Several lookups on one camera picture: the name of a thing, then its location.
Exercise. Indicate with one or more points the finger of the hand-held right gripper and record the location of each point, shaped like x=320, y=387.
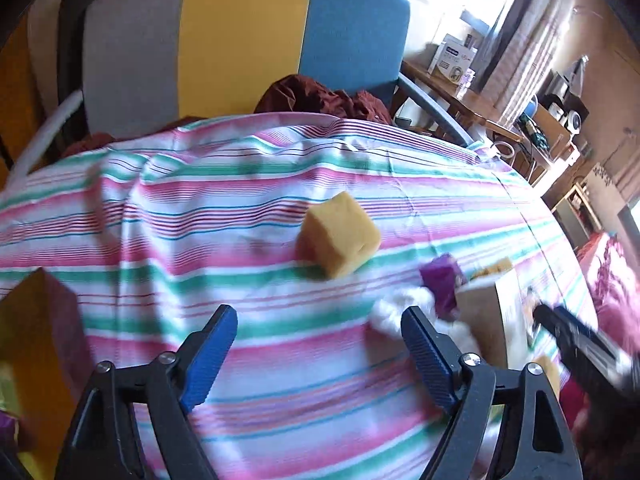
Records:
x=575, y=345

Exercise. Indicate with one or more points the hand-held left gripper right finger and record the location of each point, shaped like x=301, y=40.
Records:
x=430, y=360

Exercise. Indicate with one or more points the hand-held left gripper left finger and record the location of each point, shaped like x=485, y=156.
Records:
x=207, y=360

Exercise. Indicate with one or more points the clear green-edged snack packet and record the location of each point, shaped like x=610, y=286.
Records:
x=487, y=320

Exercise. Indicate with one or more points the yellow sponge block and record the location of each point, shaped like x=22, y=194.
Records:
x=495, y=267
x=337, y=235

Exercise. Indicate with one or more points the white fluffy cloth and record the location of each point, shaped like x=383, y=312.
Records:
x=390, y=312

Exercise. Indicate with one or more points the magenta bed blanket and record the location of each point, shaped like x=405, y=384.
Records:
x=612, y=285

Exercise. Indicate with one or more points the small purple packet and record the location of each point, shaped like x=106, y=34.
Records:
x=441, y=282

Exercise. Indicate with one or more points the white low shelf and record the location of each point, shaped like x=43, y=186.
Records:
x=575, y=215

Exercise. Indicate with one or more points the yellow and maroon box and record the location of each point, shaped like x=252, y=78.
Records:
x=42, y=360

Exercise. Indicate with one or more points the striped pink green tablecloth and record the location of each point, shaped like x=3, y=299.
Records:
x=250, y=185

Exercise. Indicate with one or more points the wooden desk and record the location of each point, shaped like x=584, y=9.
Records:
x=550, y=135

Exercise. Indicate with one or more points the wooden side table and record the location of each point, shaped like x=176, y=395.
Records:
x=465, y=102

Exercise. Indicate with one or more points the dark red cloth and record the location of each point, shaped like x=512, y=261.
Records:
x=325, y=97

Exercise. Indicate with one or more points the white printed carton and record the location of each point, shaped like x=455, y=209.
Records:
x=452, y=57

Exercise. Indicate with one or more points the beige curtain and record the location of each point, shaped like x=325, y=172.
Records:
x=530, y=35

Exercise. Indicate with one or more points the grey yellow blue chair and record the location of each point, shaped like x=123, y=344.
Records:
x=240, y=45

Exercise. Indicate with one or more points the black chair back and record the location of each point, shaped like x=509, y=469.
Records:
x=72, y=60

